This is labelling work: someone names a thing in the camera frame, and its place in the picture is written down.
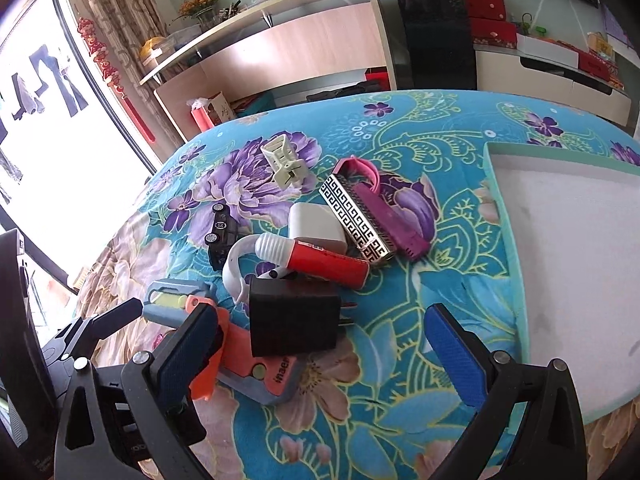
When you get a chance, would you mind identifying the blue orange small knife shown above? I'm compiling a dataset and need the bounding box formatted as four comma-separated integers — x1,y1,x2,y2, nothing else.
142,278,216,328

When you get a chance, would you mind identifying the black power adapter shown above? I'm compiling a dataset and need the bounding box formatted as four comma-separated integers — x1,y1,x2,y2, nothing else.
248,278,357,358

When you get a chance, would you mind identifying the black toy car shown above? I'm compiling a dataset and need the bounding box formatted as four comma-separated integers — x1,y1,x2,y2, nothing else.
204,203,240,271

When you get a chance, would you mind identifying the gold greek-pattern harmonica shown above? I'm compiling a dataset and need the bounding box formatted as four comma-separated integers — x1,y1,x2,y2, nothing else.
319,174,397,264

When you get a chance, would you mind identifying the red white glue bottle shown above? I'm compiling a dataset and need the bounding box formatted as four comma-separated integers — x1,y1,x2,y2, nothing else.
255,233,370,289

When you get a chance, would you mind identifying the white charger cube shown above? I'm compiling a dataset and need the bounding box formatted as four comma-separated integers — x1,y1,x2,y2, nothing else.
288,202,348,255

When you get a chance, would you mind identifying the white plastic clip holder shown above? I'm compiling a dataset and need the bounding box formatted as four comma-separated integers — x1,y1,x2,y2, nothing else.
260,134,309,190

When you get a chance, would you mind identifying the white round camera gadget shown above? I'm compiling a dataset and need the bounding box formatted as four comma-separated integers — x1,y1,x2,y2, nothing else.
222,233,285,304

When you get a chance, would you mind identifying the pink smart watch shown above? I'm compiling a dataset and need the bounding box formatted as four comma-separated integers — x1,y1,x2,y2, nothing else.
333,155,381,195

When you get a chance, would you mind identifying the floral blue tablecloth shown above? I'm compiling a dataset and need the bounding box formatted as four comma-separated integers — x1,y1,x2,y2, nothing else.
74,88,640,480

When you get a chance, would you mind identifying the teal shallow cardboard tray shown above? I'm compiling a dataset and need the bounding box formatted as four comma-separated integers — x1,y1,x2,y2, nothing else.
484,142,639,422

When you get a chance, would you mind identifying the red gift bag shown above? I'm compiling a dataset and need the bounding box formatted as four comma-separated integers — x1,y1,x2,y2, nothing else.
188,98,215,132

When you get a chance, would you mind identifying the red chinese knot decoration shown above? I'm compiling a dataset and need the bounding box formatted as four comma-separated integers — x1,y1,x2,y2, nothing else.
77,18,155,144

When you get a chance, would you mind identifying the white tv console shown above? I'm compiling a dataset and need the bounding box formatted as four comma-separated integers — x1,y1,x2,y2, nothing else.
475,46,631,127

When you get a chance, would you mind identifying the yellow flower vase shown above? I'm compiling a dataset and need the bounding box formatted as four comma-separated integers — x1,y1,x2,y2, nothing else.
178,0,228,32

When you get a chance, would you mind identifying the white flat box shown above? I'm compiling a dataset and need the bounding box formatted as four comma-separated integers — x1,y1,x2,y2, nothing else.
516,34,579,68

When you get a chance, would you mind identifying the black fridge cabinet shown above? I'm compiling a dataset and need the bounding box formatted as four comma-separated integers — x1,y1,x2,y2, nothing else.
398,0,477,90

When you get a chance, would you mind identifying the red gift box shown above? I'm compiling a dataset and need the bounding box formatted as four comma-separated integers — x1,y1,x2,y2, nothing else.
470,18,518,49

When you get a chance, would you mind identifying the wooden sideboard with shelf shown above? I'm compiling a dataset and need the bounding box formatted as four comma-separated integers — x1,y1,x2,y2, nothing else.
139,0,397,140

